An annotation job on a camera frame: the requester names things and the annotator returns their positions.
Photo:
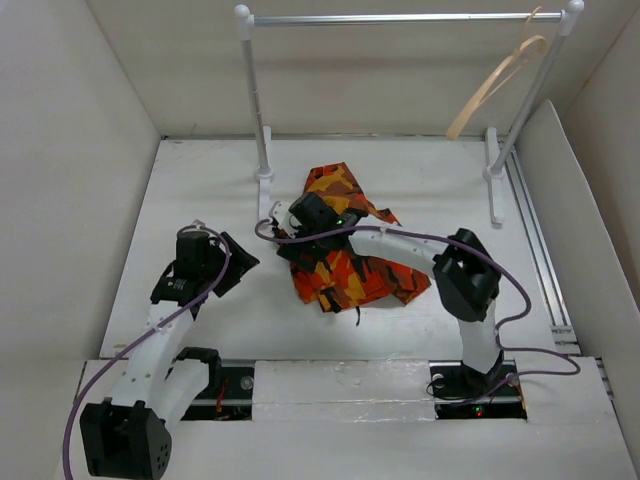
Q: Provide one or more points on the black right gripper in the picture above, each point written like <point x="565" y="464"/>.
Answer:
<point x="293" y="250"/>

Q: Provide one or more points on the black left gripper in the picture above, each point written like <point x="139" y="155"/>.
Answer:
<point x="238" y="263"/>

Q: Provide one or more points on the orange camouflage trousers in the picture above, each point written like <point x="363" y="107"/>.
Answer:
<point x="346" y="281"/>

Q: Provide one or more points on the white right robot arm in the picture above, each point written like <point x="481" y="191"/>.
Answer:
<point x="466" y="279"/>

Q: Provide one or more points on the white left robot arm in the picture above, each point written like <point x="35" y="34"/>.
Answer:
<point x="128" y="435"/>

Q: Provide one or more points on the beige wooden hanger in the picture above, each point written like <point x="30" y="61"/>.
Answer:
<point x="529" y="47"/>

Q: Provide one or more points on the white clothes rack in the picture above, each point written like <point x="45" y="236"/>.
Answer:
<point x="371" y="73"/>

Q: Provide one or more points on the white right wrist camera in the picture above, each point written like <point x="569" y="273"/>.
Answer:
<point x="283" y="219"/>

